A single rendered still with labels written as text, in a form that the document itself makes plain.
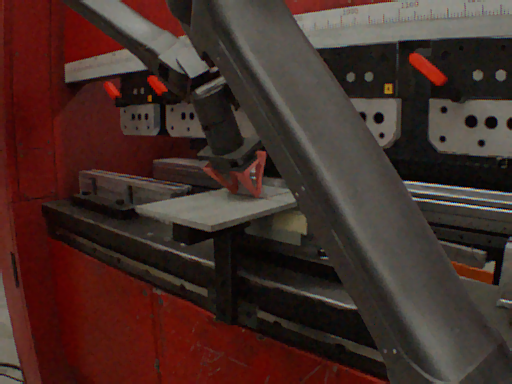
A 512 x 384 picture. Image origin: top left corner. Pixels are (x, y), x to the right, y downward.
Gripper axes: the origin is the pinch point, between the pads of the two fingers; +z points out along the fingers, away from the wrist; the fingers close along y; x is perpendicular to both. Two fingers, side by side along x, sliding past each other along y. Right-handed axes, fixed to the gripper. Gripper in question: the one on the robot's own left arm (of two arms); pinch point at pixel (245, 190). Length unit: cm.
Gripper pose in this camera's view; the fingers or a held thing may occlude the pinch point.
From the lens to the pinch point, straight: 74.4
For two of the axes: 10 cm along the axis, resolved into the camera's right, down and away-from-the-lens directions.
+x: -5.8, 5.8, -5.7
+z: 3.1, 8.1, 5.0
